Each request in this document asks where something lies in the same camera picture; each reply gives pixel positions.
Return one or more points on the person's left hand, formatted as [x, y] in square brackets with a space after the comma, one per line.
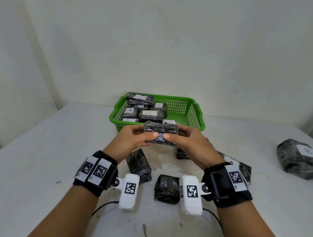
[127, 144]

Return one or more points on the person's right hand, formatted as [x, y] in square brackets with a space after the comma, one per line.
[200, 151]

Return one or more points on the green plastic basket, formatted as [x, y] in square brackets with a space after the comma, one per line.
[115, 123]

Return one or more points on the black packets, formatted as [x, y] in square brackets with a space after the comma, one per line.
[149, 117]

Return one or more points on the large black packet labelled B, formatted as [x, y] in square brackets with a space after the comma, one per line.
[291, 158]

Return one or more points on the person's right forearm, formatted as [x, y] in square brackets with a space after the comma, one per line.
[242, 222]

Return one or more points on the person's left forearm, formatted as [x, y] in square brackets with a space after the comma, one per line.
[63, 214]

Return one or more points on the black wristband with marker tags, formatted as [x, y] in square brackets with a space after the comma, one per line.
[97, 171]
[220, 180]

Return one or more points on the white paper sign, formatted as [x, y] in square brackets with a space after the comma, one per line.
[170, 121]

